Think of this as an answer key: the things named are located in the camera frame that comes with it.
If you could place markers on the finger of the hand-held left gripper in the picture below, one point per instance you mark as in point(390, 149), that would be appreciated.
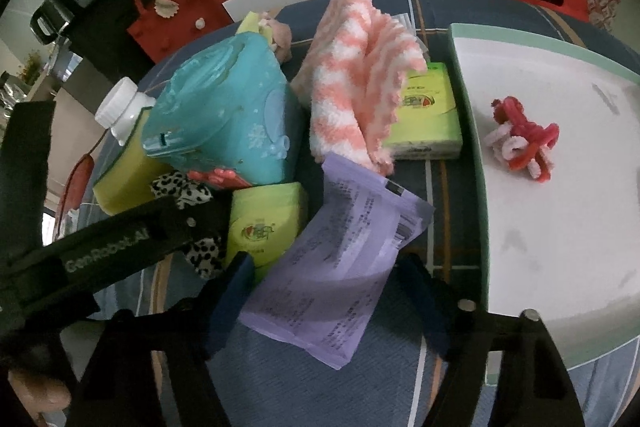
point(195, 219)

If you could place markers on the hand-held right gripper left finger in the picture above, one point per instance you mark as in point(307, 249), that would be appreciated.
point(232, 292)

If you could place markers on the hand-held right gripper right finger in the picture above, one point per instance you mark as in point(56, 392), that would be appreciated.
point(425, 302)

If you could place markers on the leopard print scrunchie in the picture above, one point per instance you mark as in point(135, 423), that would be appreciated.
point(172, 186)

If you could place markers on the green tissue packet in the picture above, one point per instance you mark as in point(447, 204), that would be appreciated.
point(430, 117)
point(265, 222)

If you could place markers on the purple plastic packet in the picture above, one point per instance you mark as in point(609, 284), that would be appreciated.
point(330, 257)

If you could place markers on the white tray green rim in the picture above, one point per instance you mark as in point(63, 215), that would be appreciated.
point(550, 232)

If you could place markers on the pink white striped towel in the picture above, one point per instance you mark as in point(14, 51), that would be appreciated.
point(350, 72)

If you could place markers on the person's left hand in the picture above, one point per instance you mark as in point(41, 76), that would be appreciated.
point(37, 389)

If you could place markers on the red printed pouch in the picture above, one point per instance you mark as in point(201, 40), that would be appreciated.
point(75, 187)

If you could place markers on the blue plaid cloth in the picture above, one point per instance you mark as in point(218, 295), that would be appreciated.
point(280, 382)

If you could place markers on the red pink fuzzy scrunchie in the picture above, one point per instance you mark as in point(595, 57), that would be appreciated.
point(520, 142)

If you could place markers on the pink plush toy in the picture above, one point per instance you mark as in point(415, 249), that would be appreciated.
point(282, 37)

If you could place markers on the red felt bag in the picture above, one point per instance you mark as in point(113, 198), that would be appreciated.
point(185, 7)

